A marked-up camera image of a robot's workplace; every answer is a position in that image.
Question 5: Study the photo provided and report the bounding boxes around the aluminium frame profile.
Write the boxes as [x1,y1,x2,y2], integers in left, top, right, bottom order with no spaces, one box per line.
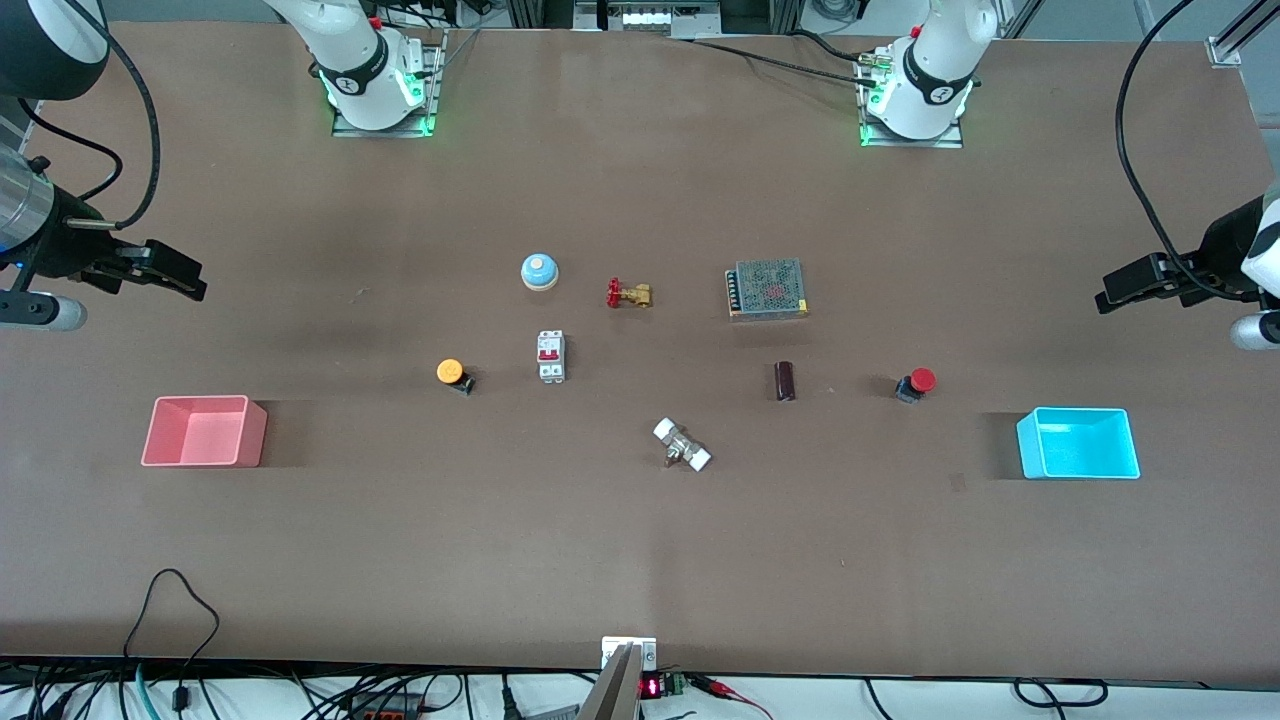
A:
[1207,0,1280,69]

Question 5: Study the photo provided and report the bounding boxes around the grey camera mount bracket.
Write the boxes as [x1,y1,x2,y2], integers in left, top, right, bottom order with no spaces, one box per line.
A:
[578,636,659,720]

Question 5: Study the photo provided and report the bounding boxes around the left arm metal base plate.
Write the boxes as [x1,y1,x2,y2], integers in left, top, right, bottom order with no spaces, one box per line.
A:
[858,48,966,151]

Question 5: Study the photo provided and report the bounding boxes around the black looped cable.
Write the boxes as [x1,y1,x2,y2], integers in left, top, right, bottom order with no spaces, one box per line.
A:
[122,568,222,713]

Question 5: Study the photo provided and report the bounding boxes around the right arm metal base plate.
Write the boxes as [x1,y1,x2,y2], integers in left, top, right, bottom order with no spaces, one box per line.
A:
[331,28,448,139]

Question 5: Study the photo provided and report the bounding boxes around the black cable to arm base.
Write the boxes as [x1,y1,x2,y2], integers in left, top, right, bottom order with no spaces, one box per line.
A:
[688,28,883,89]

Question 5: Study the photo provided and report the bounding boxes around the black coiled cable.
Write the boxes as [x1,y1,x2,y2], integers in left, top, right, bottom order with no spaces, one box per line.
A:
[1012,678,1109,710]

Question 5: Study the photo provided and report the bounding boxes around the metal mesh power supply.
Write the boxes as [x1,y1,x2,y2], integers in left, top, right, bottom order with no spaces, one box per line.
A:
[725,258,810,322]

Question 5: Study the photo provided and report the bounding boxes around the red clip lead cable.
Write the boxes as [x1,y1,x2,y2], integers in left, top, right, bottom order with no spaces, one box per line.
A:
[690,676,776,720]

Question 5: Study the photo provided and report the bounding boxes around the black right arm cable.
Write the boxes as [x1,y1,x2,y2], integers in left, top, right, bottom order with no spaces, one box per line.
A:
[15,20,163,233]

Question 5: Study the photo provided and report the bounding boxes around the pink plastic bin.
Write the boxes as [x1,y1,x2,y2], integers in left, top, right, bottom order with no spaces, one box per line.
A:
[140,395,269,469]

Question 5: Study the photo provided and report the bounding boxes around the silver fitting white caps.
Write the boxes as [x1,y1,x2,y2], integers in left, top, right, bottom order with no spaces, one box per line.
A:
[652,417,713,474]

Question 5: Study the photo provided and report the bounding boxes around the cyan plastic bin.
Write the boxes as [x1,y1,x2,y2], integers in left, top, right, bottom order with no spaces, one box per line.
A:
[1016,406,1142,482]

